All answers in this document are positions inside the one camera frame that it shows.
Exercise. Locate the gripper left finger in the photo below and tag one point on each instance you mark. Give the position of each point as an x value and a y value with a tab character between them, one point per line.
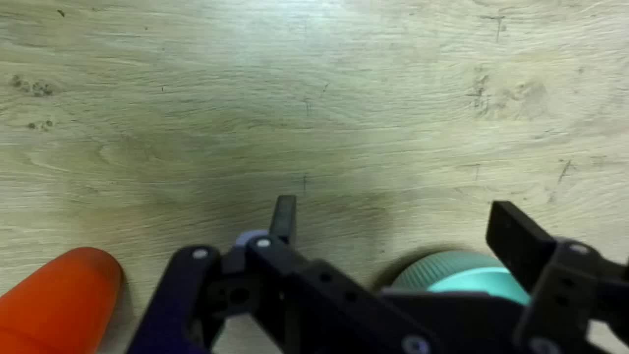
275	275

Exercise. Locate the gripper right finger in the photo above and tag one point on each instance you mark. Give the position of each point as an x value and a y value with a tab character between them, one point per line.
555	275

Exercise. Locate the teal ribbed bowl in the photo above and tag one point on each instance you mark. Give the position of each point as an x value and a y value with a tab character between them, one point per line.
462	273

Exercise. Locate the orange cup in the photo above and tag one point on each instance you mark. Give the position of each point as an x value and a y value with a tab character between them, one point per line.
59	305

